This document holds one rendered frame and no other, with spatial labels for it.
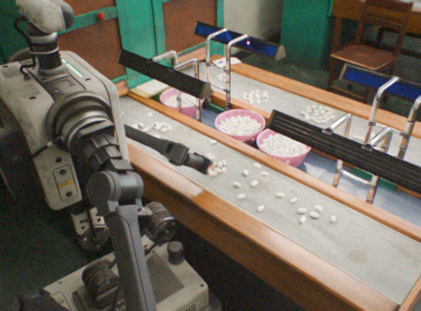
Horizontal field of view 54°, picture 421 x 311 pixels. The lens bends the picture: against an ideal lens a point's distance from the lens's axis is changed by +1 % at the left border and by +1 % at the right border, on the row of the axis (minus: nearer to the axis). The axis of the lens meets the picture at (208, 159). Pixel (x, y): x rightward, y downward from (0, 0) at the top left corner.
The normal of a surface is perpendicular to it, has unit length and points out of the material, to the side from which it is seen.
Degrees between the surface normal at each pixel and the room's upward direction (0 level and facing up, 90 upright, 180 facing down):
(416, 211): 0
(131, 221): 56
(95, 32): 90
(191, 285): 0
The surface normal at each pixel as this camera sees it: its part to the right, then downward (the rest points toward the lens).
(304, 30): -0.69, 0.44
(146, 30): 0.73, 0.40
